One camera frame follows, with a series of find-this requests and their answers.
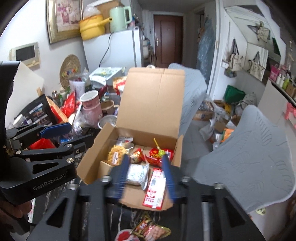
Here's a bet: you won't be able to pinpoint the orange snack bag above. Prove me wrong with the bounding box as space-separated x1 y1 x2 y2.
221 128 234 142

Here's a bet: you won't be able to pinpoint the red white long snack packet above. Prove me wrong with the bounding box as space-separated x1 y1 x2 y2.
142 168 166 210

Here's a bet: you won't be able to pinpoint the red gold-lettered snack packet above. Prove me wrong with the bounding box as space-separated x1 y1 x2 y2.
145 148 174 168

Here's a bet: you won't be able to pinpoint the green bag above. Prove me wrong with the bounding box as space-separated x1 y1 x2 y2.
223 85 246 104

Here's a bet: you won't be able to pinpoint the red foil bag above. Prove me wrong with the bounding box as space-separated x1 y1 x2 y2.
61 91 76 118

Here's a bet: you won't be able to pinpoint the steel bowl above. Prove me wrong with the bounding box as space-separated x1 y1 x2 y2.
98 114 117 130

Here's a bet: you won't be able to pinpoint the small brown cardboard box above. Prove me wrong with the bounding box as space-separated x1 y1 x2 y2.
97 161 115 179

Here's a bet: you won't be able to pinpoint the pink paper cup stack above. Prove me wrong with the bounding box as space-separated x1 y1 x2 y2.
80 90 103 128

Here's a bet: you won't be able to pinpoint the white tote bag left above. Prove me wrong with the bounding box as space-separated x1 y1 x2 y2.
224 39 244 78

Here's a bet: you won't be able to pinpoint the light green electric kettle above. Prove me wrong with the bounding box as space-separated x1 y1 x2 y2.
109 6 132 32

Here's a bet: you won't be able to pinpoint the open cardboard box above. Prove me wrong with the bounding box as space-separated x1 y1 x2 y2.
76 67 186 212

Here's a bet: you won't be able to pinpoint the small red cartoon snack packet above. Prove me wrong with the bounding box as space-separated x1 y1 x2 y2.
130 148 145 164

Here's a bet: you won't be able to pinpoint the yellow pot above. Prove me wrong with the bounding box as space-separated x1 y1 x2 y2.
79 15 113 41

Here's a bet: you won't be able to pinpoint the person's left hand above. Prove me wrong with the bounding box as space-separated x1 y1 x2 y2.
1 200 32 235

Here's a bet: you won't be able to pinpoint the white patterned snack pouch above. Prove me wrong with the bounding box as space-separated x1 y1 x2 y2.
126 164 149 190

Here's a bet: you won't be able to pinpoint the silver foil snack packet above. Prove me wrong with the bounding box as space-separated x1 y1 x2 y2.
116 137 134 151

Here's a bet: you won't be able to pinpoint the green lollipop yellow stick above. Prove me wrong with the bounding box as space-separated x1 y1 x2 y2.
154 138 166 158

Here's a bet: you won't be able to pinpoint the grey leaf-pattern covered chair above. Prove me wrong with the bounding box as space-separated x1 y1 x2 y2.
186 105 295 213

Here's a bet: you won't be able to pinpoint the framed flower picture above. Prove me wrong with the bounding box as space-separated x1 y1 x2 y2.
46 0 83 44

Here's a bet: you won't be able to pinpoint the packaged yellow waffles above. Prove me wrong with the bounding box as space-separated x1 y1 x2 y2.
107 145 128 165

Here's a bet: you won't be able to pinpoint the woven round mat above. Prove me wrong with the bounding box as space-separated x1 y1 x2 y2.
59 54 81 89

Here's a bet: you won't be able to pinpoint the red plastic container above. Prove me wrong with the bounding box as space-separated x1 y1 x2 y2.
28 138 55 150

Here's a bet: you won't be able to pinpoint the black printed box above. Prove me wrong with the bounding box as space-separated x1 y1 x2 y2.
19 94 58 126

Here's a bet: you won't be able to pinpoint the dark brown door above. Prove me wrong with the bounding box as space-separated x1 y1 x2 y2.
154 15 184 68

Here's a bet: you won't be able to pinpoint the brown green meat snack packet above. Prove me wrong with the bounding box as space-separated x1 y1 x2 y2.
132 213 171 240

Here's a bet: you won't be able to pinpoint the white refrigerator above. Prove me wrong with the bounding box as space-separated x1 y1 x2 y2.
83 27 144 72

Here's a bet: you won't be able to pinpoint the pink rose cone packet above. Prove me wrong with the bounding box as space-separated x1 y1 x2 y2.
115 229 139 241

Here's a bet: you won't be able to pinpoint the white cabinet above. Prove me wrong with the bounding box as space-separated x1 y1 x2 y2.
258 80 295 131

